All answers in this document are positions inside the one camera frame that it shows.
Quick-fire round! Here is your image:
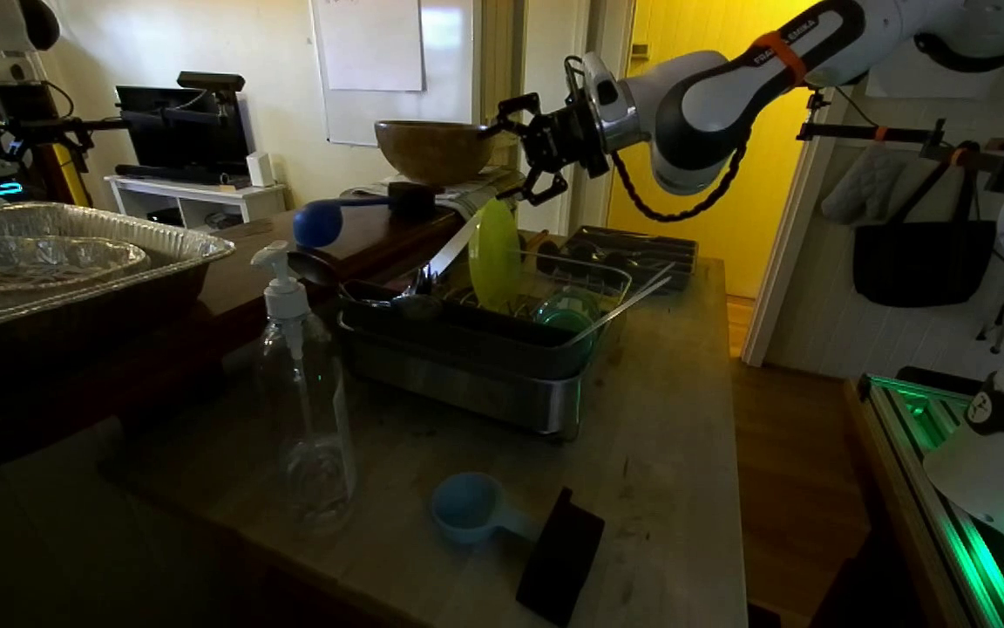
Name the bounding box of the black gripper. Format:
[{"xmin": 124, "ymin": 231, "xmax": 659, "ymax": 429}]
[{"xmin": 489, "ymin": 51, "xmax": 625, "ymax": 208}]

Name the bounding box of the yellow-green plastic plate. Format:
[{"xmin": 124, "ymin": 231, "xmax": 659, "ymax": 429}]
[{"xmin": 464, "ymin": 200, "xmax": 526, "ymax": 317}]

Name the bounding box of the brown wooden bowl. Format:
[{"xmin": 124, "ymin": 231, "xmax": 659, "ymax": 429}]
[{"xmin": 371, "ymin": 115, "xmax": 503, "ymax": 189}]

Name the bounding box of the black stand under bowl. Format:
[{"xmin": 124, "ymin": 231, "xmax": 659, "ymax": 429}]
[{"xmin": 383, "ymin": 179, "xmax": 441, "ymax": 227}]

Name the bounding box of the white door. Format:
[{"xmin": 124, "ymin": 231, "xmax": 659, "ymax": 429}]
[{"xmin": 518, "ymin": 0, "xmax": 598, "ymax": 232}]

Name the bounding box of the flat silver metal utensil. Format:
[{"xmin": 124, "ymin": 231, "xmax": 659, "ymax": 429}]
[{"xmin": 412, "ymin": 208, "xmax": 489, "ymax": 296}]

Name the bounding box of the grey cutlery tray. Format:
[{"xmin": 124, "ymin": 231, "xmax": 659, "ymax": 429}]
[{"xmin": 563, "ymin": 222, "xmax": 700, "ymax": 292}]

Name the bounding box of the teal cup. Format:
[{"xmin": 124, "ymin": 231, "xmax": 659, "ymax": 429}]
[{"xmin": 530, "ymin": 288, "xmax": 603, "ymax": 352}]

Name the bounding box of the long silver metal rod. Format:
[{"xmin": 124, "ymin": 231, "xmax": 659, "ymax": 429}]
[{"xmin": 568, "ymin": 261, "xmax": 679, "ymax": 350}]

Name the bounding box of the dark brown wooden board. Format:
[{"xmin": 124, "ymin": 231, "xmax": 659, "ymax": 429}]
[{"xmin": 289, "ymin": 207, "xmax": 469, "ymax": 301}]

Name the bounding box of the metal dish drying rack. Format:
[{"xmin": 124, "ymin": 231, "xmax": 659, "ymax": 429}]
[{"xmin": 332, "ymin": 222, "xmax": 683, "ymax": 442}]

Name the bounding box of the clear spray bottle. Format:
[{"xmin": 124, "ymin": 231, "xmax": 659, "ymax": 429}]
[{"xmin": 246, "ymin": 238, "xmax": 362, "ymax": 534}]

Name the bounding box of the black tripod boom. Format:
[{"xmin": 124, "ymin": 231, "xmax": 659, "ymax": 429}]
[{"xmin": 795, "ymin": 115, "xmax": 1004, "ymax": 202}]

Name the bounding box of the small white table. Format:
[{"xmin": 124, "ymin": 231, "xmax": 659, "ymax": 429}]
[{"xmin": 102, "ymin": 171, "xmax": 289, "ymax": 231}]

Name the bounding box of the grey hanging cloth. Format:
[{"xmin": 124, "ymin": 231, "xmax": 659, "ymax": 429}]
[{"xmin": 820, "ymin": 137, "xmax": 912, "ymax": 227}]

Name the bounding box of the light blue measuring scoop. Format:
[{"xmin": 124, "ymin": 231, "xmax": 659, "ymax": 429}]
[{"xmin": 429, "ymin": 466, "xmax": 534, "ymax": 552}]

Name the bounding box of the black tote bag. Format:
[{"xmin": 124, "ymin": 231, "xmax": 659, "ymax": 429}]
[{"xmin": 845, "ymin": 151, "xmax": 1001, "ymax": 309}]

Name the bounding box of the flat black rectangular object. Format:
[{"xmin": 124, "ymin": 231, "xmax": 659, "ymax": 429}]
[{"xmin": 511, "ymin": 486, "xmax": 606, "ymax": 628}]

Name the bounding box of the green-lit equipment tray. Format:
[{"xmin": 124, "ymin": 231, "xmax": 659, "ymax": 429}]
[{"xmin": 855, "ymin": 370, "xmax": 1004, "ymax": 628}]

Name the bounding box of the aluminium foil tray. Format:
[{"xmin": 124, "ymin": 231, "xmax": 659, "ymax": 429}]
[{"xmin": 0, "ymin": 200, "xmax": 235, "ymax": 341}]

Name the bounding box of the white robot with label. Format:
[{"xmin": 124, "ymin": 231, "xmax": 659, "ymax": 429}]
[{"xmin": 921, "ymin": 153, "xmax": 1004, "ymax": 567}]

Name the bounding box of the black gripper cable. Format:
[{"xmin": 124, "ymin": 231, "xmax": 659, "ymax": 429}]
[{"xmin": 603, "ymin": 137, "xmax": 751, "ymax": 227}]

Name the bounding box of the white wall board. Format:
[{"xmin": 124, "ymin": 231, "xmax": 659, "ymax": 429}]
[{"xmin": 309, "ymin": 0, "xmax": 429, "ymax": 97}]

